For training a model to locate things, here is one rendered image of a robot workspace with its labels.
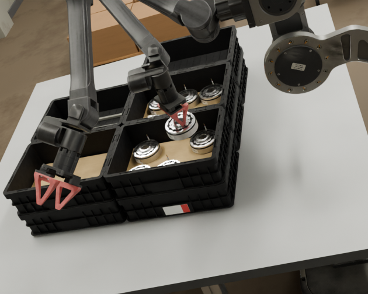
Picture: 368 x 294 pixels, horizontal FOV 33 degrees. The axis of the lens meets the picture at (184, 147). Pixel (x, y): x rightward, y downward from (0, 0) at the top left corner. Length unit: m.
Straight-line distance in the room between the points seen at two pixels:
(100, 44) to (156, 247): 2.83
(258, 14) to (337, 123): 0.86
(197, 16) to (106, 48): 3.21
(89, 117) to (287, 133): 0.97
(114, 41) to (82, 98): 3.10
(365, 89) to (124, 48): 1.88
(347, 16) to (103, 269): 2.94
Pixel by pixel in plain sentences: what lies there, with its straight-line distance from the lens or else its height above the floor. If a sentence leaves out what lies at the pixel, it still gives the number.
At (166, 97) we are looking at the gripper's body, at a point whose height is 1.16.
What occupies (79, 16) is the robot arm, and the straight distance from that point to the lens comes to 1.69.
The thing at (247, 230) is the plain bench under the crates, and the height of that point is 0.70.
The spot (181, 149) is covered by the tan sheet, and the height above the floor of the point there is 0.83.
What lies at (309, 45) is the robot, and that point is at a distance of 1.83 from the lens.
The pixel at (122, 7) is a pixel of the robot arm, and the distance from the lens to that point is 2.01.
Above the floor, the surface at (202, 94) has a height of 0.86.
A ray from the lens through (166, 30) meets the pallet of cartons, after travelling 4.56.
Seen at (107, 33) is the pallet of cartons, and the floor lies 0.34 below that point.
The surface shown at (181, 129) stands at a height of 1.04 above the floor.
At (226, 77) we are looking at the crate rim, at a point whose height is 0.93.
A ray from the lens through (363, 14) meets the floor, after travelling 4.49.
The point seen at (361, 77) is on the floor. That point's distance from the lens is 3.82.
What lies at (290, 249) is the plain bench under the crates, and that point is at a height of 0.70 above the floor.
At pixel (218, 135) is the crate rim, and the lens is 2.03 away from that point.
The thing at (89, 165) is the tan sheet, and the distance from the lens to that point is 2.35.
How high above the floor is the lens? 2.09
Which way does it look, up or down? 34 degrees down
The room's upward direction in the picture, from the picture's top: 23 degrees counter-clockwise
